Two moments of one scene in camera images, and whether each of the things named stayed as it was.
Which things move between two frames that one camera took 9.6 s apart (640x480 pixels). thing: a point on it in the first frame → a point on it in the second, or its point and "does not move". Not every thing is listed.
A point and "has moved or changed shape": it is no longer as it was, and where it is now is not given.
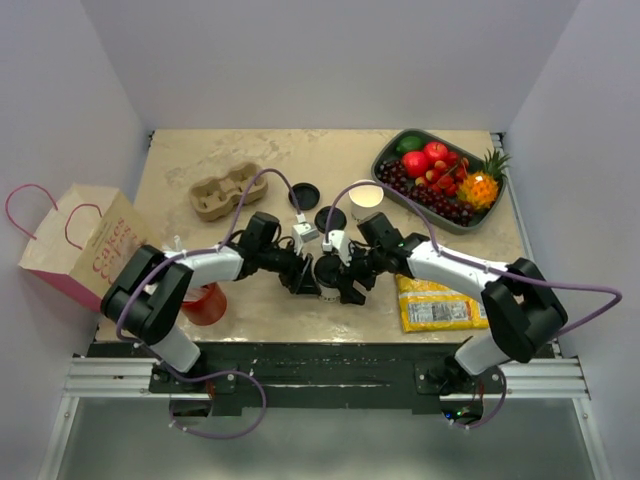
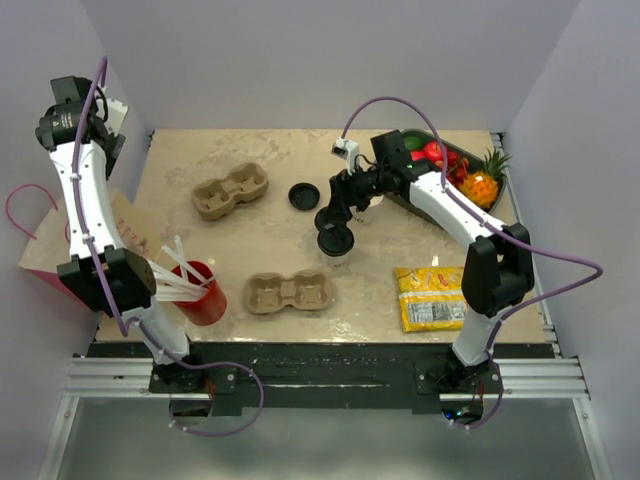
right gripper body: [364, 268] → [362, 186]
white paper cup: [327, 273] has moved or changed shape
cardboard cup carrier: [212, 197] does not move
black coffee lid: [338, 219] does not move
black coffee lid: [307, 195] does not move
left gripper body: [289, 275] → [112, 147]
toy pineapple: [479, 189] does not move
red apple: [436, 150] does not move
